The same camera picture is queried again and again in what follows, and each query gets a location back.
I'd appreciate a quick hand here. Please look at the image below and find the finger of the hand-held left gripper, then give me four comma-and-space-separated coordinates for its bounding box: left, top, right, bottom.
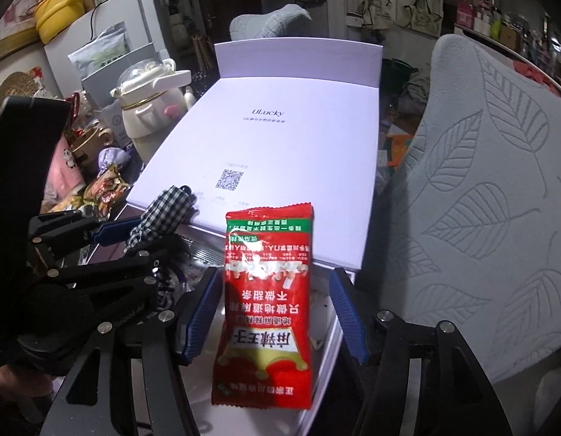
40, 247, 172, 284
28, 211, 142, 259

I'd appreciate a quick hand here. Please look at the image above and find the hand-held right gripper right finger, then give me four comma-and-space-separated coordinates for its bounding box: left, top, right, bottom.
328, 267, 515, 436

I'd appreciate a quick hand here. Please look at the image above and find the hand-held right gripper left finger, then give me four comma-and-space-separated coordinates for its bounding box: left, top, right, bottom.
40, 267, 224, 436

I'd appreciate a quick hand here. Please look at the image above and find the black white checkered scrunchie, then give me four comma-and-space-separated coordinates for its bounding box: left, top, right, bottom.
123, 185, 199, 314

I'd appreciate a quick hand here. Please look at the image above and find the red snack packet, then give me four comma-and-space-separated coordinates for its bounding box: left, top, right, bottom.
211, 201, 316, 412

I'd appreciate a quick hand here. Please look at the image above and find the white gift box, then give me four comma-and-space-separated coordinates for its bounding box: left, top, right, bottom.
126, 39, 383, 436

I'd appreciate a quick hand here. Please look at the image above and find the person's left hand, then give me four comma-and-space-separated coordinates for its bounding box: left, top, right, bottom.
0, 363, 58, 423

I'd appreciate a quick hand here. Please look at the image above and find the pink cup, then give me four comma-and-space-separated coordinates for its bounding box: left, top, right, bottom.
44, 138, 84, 205

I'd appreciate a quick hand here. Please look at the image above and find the colourful snack packet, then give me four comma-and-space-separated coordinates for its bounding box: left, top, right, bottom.
83, 166, 133, 219

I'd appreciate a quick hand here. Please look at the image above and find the brown mug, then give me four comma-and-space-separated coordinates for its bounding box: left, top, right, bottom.
72, 125, 113, 164

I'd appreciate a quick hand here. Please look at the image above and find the purple wrapped item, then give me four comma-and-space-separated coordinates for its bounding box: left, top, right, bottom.
96, 146, 132, 178

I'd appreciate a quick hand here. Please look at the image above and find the woven round mat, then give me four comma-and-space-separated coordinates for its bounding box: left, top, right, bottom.
0, 72, 42, 121

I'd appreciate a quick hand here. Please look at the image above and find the cream thermos bottle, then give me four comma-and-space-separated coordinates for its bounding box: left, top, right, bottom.
110, 58, 195, 164

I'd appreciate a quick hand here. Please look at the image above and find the green white pouch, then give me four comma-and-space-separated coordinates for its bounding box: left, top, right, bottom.
68, 22, 130, 78

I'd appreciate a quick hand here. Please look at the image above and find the framed flower picture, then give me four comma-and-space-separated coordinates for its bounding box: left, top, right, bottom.
0, 0, 40, 66

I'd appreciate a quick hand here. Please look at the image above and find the yellow pot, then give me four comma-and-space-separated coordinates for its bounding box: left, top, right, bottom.
34, 0, 97, 45

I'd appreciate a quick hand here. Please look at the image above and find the grey cardboard organizer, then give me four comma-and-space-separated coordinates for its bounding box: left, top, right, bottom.
81, 41, 160, 96

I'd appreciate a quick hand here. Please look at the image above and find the white refrigerator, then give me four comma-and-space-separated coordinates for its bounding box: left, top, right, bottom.
44, 0, 172, 82

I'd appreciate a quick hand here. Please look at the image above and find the grey leaf-pattern chair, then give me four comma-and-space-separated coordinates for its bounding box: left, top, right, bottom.
380, 34, 561, 384

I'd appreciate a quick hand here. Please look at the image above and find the white quilted chair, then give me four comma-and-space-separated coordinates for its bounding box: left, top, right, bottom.
229, 4, 313, 41

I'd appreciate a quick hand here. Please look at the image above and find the pink cloth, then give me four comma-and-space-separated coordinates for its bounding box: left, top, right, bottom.
514, 57, 558, 87

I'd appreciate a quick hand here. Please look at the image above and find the canvas tote bag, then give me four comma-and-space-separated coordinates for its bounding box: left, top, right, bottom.
403, 0, 443, 37
346, 0, 385, 30

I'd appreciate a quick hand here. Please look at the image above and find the row of bottles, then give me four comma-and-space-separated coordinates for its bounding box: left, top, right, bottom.
455, 0, 561, 82

